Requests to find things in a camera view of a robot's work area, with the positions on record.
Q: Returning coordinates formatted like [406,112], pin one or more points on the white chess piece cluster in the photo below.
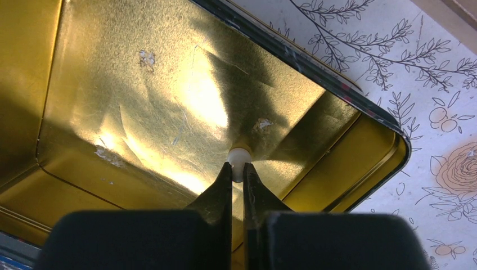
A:
[237,158]

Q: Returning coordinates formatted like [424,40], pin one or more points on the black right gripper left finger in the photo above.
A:
[196,237]

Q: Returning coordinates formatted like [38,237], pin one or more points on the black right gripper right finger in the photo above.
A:
[275,237]

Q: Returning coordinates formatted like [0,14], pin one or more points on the wooden chess board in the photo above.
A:
[458,17]

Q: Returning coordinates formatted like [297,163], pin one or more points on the floral patterned table mat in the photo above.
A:
[426,79]

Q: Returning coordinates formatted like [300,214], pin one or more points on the gold metal tin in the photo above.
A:
[134,105]

